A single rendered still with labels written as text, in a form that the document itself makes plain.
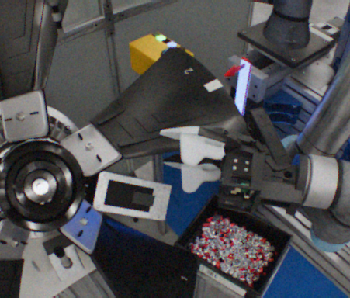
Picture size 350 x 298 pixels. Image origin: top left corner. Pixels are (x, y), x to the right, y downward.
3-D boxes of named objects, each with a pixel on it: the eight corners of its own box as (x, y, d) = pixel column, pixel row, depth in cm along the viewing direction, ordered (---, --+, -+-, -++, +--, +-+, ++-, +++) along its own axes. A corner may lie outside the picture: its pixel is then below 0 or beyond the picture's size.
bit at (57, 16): (62, 38, 37) (53, -2, 33) (69, 39, 36) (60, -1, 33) (56, 43, 36) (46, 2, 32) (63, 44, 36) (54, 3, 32)
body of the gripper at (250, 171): (216, 181, 43) (308, 197, 41) (226, 129, 48) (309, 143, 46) (213, 207, 49) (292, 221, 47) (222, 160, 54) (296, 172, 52)
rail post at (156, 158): (157, 230, 171) (147, 118, 112) (164, 226, 173) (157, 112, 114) (162, 236, 169) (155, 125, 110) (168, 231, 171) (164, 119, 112)
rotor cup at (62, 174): (-31, 180, 47) (-40, 192, 35) (29, 113, 51) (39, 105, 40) (36, 239, 52) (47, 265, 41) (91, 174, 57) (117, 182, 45)
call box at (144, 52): (131, 72, 98) (128, 42, 90) (158, 60, 103) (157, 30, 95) (164, 99, 90) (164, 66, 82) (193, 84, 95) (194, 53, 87)
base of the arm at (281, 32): (281, 21, 108) (285, -5, 100) (317, 40, 100) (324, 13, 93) (253, 32, 101) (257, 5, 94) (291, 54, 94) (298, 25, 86)
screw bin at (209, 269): (173, 256, 78) (173, 244, 72) (211, 206, 87) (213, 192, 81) (253, 305, 69) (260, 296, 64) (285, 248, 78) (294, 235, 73)
